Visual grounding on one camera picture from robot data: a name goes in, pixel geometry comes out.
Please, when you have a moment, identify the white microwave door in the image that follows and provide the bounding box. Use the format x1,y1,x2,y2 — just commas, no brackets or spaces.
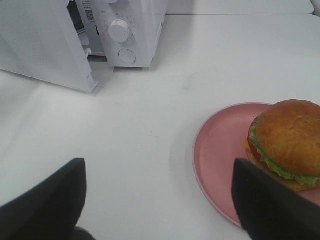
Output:
0,0,98,93

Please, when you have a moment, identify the white microwave knob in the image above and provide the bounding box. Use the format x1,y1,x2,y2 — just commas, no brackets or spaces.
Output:
108,19,132,43
105,0,118,4

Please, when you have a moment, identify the round white door release button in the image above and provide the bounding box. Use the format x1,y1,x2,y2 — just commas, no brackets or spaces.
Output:
118,49,136,64

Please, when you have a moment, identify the white microwave oven body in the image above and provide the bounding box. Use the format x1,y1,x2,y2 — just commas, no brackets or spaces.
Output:
67,0,168,68

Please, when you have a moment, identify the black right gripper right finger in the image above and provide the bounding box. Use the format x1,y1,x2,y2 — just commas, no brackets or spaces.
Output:
231,158,320,240

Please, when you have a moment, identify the pink round plate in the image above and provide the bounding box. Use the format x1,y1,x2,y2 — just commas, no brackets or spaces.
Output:
192,101,320,228

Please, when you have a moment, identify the burger with lettuce and cheese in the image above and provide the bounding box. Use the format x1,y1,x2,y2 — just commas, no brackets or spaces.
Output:
244,99,320,192

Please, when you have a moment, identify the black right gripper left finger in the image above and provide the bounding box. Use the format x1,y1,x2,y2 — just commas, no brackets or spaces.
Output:
0,158,94,240

